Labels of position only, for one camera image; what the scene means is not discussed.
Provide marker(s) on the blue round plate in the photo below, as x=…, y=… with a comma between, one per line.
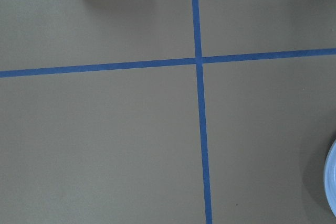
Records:
x=329, y=178

